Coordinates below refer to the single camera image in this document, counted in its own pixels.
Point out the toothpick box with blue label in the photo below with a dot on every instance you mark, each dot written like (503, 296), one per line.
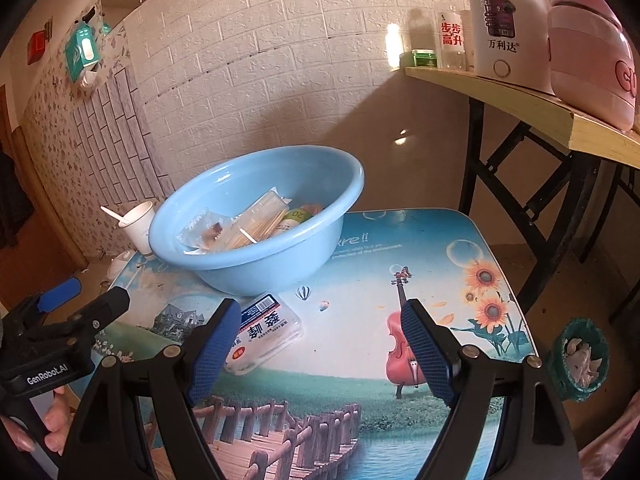
(270, 330)

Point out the red wall box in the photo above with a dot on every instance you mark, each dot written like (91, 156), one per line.
(40, 42)

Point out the white paper cup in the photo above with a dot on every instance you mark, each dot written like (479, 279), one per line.
(140, 230)

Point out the green mesh waste basket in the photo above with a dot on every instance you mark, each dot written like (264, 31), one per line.
(580, 360)

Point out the glass bottle with red label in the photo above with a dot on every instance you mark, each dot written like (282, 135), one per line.
(451, 35)

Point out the small pinkish item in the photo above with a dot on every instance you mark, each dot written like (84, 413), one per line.
(314, 208)

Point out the green labelled can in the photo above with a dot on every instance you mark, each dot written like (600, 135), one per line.
(295, 217)

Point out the pink kitchen appliance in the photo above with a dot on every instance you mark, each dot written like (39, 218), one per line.
(585, 60)

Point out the clear pack of toothpicks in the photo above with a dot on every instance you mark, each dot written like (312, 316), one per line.
(255, 220)

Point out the dark hanging cloth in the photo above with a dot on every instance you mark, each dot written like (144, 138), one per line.
(15, 200)

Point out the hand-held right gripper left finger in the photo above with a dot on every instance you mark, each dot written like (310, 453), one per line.
(215, 355)

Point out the green wall tissue box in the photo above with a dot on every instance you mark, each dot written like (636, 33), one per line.
(80, 50)

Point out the white plastic spoon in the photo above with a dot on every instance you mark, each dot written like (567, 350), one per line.
(114, 215)

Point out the light blue plastic basin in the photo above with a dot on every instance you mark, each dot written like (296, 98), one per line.
(310, 260)

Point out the small green jar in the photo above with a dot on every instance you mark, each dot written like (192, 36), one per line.
(424, 59)

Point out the pink cloth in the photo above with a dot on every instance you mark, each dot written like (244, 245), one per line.
(615, 445)

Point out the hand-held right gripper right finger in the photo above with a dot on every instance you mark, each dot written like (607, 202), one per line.
(430, 355)

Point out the clear plastic food bag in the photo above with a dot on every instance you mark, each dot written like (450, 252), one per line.
(200, 232)

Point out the person's left hand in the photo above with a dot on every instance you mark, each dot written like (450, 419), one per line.
(59, 425)

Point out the white electric kettle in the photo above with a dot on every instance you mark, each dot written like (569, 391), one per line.
(505, 20)

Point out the folding table with yellow top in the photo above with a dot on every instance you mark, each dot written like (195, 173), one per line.
(525, 105)

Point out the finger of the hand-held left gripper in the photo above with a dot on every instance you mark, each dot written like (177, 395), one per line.
(100, 312)
(60, 294)

